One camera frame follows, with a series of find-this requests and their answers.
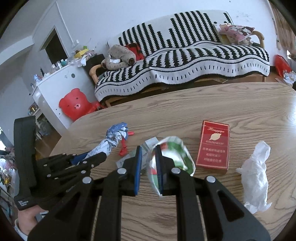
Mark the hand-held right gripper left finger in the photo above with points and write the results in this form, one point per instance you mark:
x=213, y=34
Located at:
x=138, y=171

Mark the red cloth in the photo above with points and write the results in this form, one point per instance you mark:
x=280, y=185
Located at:
x=137, y=49

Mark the white crumpled paper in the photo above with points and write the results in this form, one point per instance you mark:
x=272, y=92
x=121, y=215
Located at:
x=289, y=77

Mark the red green white wrapper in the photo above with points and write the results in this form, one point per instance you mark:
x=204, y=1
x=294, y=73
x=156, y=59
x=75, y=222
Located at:
x=182, y=160

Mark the white cabinet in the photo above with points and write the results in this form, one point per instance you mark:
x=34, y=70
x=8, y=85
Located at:
x=60, y=78

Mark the red cigarette box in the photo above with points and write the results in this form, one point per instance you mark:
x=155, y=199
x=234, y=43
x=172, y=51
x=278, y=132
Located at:
x=212, y=148

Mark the wooden sofa frame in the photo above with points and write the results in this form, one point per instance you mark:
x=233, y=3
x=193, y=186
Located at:
x=93, y=71

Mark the red burst balloon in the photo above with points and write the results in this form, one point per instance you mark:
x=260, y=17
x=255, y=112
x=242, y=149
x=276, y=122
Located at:
x=123, y=149

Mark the brown curtain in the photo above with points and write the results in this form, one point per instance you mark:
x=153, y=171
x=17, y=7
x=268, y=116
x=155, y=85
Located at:
x=286, y=34

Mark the pink printed pillow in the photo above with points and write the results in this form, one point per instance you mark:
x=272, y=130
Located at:
x=235, y=32

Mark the white crumpled tissue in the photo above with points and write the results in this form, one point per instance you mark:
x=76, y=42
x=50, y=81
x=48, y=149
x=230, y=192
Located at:
x=254, y=176

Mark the blue white wrapper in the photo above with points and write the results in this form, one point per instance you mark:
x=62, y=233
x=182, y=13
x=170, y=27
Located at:
x=111, y=141

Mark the stuffed toy on sofa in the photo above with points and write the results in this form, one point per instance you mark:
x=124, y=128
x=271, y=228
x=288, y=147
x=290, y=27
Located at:
x=118, y=54

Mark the red plastic bag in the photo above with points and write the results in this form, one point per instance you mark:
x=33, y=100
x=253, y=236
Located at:
x=281, y=64

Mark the red bear stool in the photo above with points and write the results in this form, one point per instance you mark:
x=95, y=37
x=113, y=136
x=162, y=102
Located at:
x=74, y=103

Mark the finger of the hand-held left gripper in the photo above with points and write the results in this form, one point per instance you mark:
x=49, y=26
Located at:
x=97, y=158
x=79, y=157

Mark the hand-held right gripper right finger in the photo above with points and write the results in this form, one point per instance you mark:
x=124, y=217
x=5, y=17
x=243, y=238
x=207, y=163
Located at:
x=159, y=171

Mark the person's left hand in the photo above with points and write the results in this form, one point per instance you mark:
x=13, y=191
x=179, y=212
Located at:
x=29, y=219

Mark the black-white striped sofa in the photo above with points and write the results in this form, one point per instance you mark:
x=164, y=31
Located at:
x=185, y=60

